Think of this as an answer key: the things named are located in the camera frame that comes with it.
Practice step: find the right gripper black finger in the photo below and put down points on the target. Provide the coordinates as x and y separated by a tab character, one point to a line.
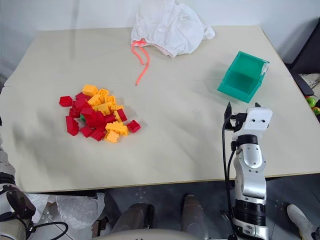
228	110
258	105

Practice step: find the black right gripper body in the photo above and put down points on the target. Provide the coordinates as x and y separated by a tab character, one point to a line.
236	122

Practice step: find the white shoe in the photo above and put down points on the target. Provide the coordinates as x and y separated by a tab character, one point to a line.
298	218

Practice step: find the dark rounded shape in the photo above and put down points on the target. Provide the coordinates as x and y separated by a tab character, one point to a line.
193	215
133	216

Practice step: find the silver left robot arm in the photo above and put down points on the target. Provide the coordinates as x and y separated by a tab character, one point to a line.
7	175

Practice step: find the green and yellow toys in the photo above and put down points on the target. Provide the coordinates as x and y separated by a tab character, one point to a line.
313	103

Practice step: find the black chair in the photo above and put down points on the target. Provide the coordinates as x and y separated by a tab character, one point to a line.
303	42

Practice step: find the clear plastic bag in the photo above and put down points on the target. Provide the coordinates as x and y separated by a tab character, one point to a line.
72	210

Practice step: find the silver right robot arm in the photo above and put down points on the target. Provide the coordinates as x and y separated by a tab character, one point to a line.
251	172

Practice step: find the red toy block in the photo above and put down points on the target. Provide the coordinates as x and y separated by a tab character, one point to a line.
86	131
65	101
134	125
98	134
110	119
97	120
87	112
72	125
82	104
73	113
121	115
80	96

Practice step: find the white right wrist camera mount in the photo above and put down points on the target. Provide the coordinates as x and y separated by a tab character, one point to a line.
257	120

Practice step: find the green plastic bin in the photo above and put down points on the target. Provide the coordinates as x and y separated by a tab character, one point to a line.
241	80

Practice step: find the green plastic toy brick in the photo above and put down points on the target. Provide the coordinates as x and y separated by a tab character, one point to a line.
82	118

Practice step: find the dark patterned bag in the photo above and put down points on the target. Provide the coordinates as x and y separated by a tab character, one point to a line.
307	83

